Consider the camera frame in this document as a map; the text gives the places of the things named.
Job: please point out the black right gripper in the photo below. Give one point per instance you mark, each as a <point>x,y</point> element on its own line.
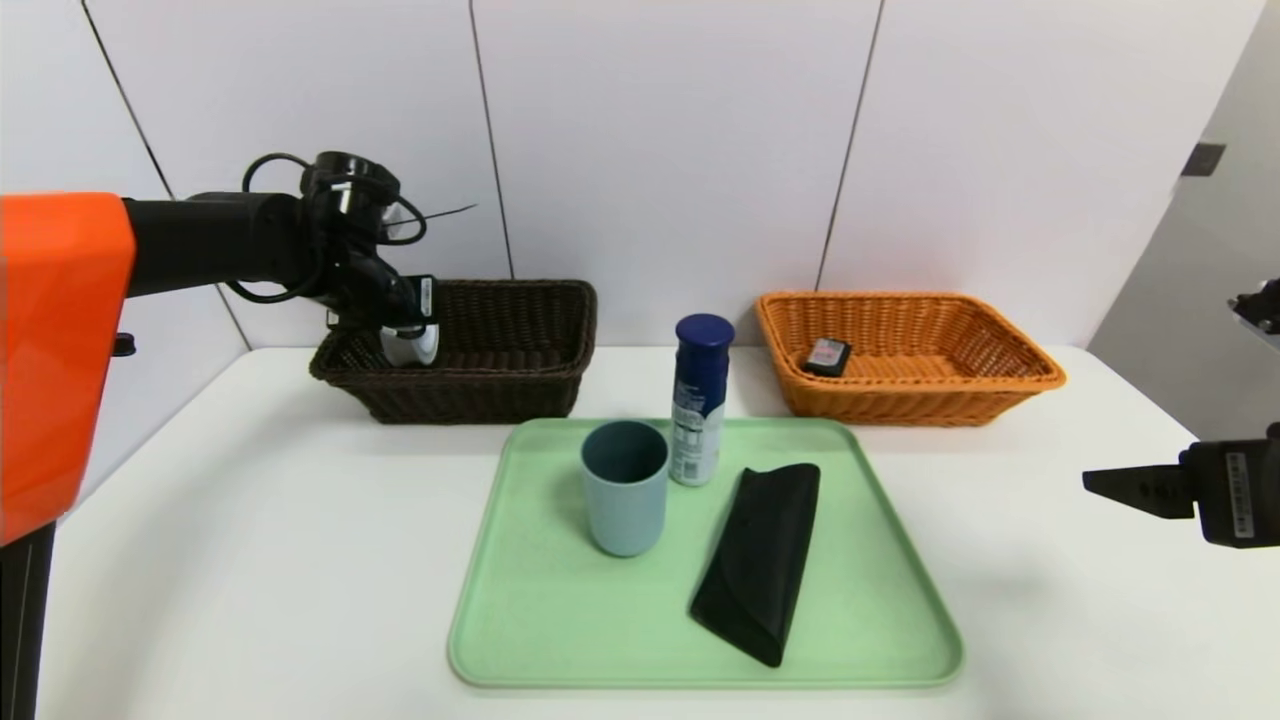
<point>1232,493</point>

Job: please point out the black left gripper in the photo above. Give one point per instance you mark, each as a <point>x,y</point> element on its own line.
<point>418,303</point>

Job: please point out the white plastic round container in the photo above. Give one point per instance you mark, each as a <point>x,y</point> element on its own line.
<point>415,348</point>

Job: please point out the blue-grey plastic cup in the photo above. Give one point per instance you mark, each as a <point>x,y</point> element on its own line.
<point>625,510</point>

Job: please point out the small black red tin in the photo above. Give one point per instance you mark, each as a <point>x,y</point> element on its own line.
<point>826,357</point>

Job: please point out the black glasses case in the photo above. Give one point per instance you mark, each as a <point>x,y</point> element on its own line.
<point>755,570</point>

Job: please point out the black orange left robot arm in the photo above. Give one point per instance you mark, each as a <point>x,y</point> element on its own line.
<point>60,350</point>

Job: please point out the dark brown wicker basket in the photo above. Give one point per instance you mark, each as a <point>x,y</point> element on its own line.
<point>500,395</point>

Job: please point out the orange wicker basket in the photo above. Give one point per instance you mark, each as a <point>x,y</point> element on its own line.
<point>900,405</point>

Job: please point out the thin black zip tie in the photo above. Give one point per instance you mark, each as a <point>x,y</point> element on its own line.
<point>450,212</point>

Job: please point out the blue capped spray can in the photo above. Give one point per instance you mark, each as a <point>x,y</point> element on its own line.
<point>697,400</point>

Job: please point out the light green plastic tray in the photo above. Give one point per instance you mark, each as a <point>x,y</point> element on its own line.
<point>620,620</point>

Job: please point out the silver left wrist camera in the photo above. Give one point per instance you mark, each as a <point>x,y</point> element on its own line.
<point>397,225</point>

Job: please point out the dark grey wall plate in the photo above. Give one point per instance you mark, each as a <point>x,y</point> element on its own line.
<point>1201,161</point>

